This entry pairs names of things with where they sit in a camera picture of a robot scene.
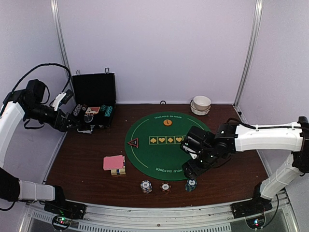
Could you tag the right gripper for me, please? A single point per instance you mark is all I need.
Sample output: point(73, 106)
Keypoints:
point(189, 167)

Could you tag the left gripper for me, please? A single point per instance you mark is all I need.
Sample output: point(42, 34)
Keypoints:
point(61, 125)

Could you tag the blue green fifty chip stack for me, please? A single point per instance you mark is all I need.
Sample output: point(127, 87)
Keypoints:
point(191, 185)

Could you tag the orange big blind button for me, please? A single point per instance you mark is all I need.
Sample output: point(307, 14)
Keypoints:
point(167, 122)

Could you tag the blue peach ten chip stack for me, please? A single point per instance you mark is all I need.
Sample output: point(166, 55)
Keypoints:
point(146, 186)

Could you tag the triangular all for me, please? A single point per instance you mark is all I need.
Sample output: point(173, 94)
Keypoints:
point(134, 143)

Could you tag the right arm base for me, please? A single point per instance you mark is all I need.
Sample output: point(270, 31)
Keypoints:
point(250, 207)

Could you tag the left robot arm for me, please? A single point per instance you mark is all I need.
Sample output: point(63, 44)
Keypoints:
point(24, 105)

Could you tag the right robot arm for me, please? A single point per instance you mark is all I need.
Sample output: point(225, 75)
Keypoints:
point(234, 136)

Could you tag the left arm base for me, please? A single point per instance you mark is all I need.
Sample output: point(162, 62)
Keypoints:
point(68, 209)

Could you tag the clear dealer button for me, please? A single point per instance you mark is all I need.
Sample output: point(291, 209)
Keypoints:
point(88, 118)

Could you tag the black poker case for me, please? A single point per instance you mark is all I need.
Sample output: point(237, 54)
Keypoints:
point(94, 90)

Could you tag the brown hundred chip stack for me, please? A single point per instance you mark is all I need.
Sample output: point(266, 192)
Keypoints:
point(165, 188)

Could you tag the teal chips in case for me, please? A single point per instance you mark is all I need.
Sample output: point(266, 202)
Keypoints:
point(106, 110)

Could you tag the lower white bowl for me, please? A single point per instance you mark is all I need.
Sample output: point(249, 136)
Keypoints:
point(198, 112)

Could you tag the white bowl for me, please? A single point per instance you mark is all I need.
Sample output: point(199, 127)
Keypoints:
point(198, 112)
point(201, 102)

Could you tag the round green poker mat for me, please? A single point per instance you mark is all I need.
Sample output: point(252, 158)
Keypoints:
point(159, 154)

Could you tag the upper white bowl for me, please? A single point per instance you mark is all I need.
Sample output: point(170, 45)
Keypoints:
point(201, 102)

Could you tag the red-backed card deck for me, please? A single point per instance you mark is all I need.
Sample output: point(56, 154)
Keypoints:
point(113, 162)

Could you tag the gold blue card box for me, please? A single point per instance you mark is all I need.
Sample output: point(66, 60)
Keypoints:
point(122, 171)

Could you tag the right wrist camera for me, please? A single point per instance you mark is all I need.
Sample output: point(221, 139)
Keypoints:
point(197, 141)

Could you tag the left aluminium post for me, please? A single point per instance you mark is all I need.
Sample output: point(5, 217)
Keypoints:
point(57, 23)

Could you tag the aluminium post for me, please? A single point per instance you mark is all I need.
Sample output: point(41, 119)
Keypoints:
point(57, 23)
point(251, 47)

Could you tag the right aluminium post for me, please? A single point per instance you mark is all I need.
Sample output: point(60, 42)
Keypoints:
point(251, 47)

